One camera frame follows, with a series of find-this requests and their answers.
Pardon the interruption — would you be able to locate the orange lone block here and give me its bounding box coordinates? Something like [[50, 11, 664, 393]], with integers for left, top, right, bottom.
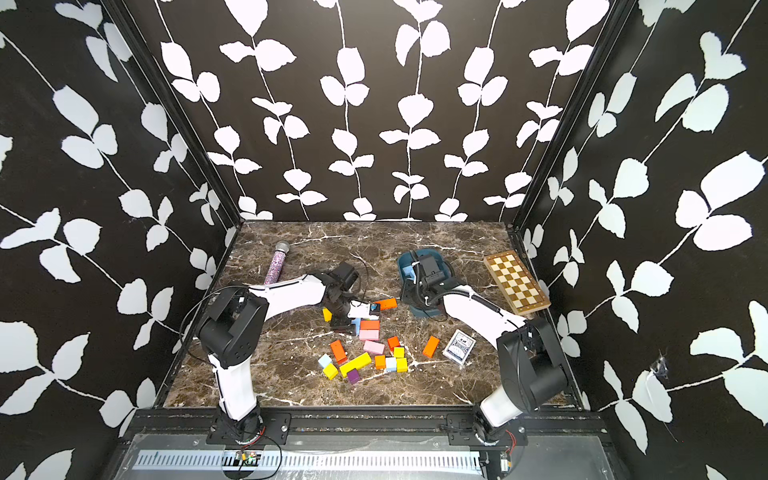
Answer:
[[422, 336, 440, 359]]

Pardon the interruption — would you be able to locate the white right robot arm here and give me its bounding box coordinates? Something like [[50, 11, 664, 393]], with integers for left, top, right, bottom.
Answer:
[[397, 249, 569, 433]]

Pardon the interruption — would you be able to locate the teal plastic tray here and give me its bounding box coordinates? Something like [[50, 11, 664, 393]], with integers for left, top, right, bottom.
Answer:
[[398, 249, 458, 318]]

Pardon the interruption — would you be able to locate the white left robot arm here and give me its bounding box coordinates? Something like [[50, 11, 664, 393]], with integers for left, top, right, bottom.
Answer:
[[196, 262, 380, 422]]

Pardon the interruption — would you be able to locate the long yellow block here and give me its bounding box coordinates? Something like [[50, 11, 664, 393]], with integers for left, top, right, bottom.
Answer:
[[340, 352, 372, 378]]

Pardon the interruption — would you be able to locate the small yellow block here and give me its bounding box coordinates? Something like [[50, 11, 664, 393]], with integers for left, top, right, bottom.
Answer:
[[323, 364, 339, 380]]

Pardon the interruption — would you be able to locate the orange upright block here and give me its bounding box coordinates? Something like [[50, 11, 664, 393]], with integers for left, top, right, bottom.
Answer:
[[330, 340, 348, 365]]

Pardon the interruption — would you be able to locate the pink block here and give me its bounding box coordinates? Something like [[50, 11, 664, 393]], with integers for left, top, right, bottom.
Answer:
[[363, 340, 386, 356]]

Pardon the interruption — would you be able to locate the blue playing card deck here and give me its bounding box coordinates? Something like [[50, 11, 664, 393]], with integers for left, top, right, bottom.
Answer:
[[443, 329, 476, 368]]

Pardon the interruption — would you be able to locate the red flat block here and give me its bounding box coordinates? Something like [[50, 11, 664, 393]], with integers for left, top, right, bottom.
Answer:
[[360, 320, 380, 330]]

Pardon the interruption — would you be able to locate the long orange block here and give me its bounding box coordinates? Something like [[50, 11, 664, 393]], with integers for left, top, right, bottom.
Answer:
[[376, 298, 398, 311]]

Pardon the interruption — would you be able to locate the small light blue block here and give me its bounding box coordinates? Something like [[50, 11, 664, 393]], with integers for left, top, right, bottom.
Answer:
[[318, 354, 332, 368]]

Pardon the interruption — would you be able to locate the wooden chessboard box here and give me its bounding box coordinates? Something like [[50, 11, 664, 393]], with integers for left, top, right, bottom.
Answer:
[[483, 250, 551, 316]]

